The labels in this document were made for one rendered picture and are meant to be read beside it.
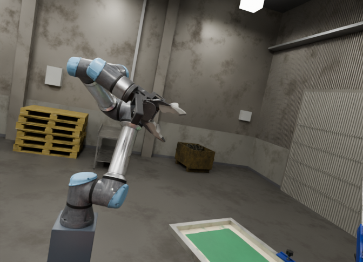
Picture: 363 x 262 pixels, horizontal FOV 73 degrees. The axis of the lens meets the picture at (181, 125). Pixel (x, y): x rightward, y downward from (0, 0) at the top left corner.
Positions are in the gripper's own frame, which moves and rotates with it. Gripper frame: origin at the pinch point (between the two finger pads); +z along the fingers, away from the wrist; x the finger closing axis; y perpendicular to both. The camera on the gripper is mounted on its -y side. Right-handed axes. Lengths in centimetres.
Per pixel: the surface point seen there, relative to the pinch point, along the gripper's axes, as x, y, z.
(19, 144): 458, 306, -244
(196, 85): 219, 658, 4
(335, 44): -83, 597, 206
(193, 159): 323, 467, 111
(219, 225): 89, 70, 77
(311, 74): -1, 616, 223
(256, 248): 71, 54, 98
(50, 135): 419, 344, -205
